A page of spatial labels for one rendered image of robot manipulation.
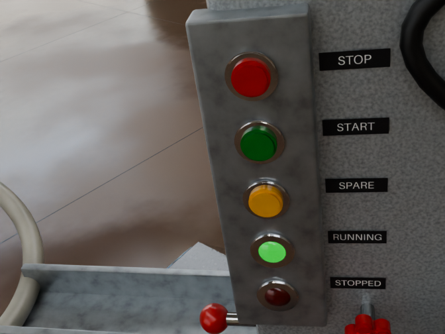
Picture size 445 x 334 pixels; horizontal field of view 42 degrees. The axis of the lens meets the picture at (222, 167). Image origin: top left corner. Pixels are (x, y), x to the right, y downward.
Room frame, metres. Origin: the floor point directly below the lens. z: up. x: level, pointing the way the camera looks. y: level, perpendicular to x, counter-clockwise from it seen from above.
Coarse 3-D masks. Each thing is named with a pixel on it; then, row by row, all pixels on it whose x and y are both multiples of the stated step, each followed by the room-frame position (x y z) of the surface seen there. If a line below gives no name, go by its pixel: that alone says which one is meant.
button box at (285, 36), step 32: (192, 32) 0.36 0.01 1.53; (224, 32) 0.36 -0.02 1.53; (256, 32) 0.35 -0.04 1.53; (288, 32) 0.35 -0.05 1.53; (192, 64) 0.37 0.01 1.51; (224, 64) 0.36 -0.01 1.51; (288, 64) 0.35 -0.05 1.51; (224, 96) 0.36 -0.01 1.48; (288, 96) 0.35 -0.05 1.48; (224, 128) 0.36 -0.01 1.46; (288, 128) 0.35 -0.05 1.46; (224, 160) 0.36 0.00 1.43; (288, 160) 0.35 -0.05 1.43; (224, 192) 0.36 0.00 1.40; (288, 192) 0.35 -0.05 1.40; (320, 192) 0.35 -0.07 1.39; (224, 224) 0.36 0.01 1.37; (256, 224) 0.36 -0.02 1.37; (288, 224) 0.35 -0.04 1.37; (320, 224) 0.35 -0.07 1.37; (320, 256) 0.35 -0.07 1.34; (256, 288) 0.36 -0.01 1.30; (320, 288) 0.35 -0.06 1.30; (256, 320) 0.36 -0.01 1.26; (288, 320) 0.35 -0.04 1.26; (320, 320) 0.35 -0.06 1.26
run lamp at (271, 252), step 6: (264, 246) 0.35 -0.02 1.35; (270, 246) 0.35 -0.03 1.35; (276, 246) 0.35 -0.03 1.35; (282, 246) 0.35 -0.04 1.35; (264, 252) 0.35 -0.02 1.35; (270, 252) 0.35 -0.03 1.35; (276, 252) 0.35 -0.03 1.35; (282, 252) 0.35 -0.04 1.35; (264, 258) 0.35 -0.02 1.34; (270, 258) 0.35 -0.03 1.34; (276, 258) 0.35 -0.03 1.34; (282, 258) 0.35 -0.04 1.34
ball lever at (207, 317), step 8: (208, 304) 0.44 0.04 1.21; (216, 304) 0.44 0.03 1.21; (208, 312) 0.43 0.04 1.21; (216, 312) 0.42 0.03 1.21; (224, 312) 0.43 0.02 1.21; (232, 312) 0.43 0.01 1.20; (200, 320) 0.43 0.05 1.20; (208, 320) 0.42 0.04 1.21; (216, 320) 0.42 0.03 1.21; (224, 320) 0.42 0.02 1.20; (232, 320) 0.42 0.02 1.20; (208, 328) 0.42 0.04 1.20; (216, 328) 0.41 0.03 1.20; (224, 328) 0.42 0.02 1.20
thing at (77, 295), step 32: (64, 288) 0.61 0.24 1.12; (96, 288) 0.60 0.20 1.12; (128, 288) 0.58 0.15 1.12; (160, 288) 0.57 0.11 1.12; (192, 288) 0.56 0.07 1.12; (224, 288) 0.55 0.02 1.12; (32, 320) 0.56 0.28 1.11; (64, 320) 0.56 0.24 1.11; (96, 320) 0.55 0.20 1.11; (128, 320) 0.54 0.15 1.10; (160, 320) 0.53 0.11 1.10; (192, 320) 0.52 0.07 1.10
